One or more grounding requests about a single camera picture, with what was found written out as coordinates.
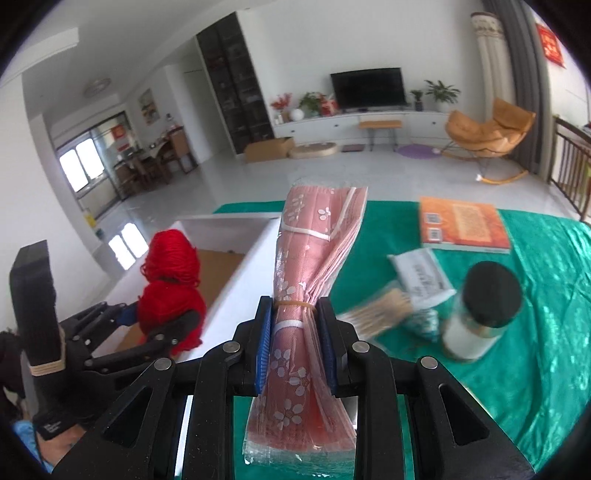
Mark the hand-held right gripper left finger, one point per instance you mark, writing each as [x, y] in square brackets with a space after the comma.
[263, 350]

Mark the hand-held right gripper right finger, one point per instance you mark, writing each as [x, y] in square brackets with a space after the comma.
[328, 355]

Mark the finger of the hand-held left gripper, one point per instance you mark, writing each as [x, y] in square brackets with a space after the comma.
[127, 316]
[180, 325]

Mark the red yarn ball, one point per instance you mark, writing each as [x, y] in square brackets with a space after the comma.
[171, 277]

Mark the pink floral face mask pack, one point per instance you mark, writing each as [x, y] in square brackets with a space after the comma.
[309, 258]

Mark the blue wave pattern pouch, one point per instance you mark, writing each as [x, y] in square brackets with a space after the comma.
[425, 323]

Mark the white cardboard box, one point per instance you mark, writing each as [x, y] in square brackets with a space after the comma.
[231, 235]

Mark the grey printed packet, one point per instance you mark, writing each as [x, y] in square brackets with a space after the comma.
[422, 272]

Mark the glass balcony door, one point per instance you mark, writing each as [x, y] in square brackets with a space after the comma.
[87, 161]

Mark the wooden dining table with chairs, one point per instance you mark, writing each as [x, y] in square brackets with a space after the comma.
[157, 157]

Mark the clear jar with black lid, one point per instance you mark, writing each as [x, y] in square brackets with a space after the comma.
[489, 295]

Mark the orange book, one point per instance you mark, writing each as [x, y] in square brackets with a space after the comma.
[466, 224]

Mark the brown cardboard box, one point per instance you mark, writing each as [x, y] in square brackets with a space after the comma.
[268, 150]

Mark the round beige cushion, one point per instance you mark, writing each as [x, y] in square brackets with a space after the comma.
[313, 151]

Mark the round ceiling lamp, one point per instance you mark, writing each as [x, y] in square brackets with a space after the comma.
[97, 87]

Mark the round purple mat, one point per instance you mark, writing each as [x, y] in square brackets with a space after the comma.
[416, 151]

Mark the white television cabinet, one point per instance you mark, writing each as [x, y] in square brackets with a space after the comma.
[323, 127]

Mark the small wooden stool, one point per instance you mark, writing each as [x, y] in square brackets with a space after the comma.
[379, 124]

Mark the white sphere lamp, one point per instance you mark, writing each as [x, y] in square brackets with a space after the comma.
[297, 114]

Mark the red flower bouquet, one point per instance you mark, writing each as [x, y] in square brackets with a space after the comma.
[280, 104]

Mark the dark glass display cabinet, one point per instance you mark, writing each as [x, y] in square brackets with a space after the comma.
[235, 83]

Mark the green plant in red wrap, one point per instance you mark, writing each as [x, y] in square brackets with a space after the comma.
[316, 104]

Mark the orange lounge chair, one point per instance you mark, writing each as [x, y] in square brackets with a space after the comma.
[475, 134]

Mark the black flat television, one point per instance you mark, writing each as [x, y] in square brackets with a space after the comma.
[367, 87]

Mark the small green potted plant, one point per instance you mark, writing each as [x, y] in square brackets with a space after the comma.
[417, 99]

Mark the large green potted plant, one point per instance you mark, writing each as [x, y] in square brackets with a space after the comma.
[441, 92]

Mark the wooden crib railing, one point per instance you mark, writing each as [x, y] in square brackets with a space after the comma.
[568, 157]

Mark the covered standing air conditioner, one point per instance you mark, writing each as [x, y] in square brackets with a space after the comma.
[494, 69]

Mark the grey curtain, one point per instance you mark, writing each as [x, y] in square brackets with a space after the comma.
[531, 92]

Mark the framed wall picture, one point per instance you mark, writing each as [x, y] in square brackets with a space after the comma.
[148, 106]

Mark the red wall hanging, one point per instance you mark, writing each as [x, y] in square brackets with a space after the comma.
[550, 46]

